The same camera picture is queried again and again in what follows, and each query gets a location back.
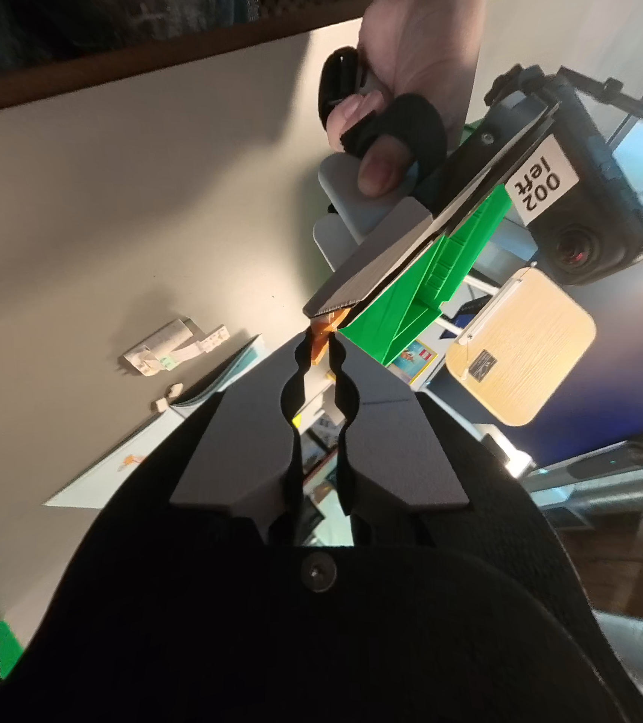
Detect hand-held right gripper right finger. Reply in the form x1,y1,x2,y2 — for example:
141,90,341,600
327,331,470,544

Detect green plastic bin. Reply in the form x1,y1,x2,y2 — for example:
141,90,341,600
337,183,512,368
0,619,24,680

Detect colourful lego set box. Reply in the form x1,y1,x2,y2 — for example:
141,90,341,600
385,338,440,386

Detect person's left hand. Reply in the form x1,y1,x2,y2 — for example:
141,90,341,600
326,0,484,198

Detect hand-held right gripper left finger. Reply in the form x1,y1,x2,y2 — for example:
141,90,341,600
168,330,308,545

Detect open instruction booklet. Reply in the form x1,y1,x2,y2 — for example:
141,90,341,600
43,333,266,509

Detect wooden board on white stand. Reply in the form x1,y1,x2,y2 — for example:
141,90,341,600
445,265,598,428

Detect black light stand tripod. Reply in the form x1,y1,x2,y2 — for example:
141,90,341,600
559,64,643,139

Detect small white bricks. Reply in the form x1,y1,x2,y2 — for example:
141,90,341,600
121,318,230,377

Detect orange curved lego piece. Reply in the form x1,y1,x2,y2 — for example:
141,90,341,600
309,315,352,364

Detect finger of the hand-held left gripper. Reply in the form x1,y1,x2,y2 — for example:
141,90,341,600
338,230,449,325
302,197,435,320

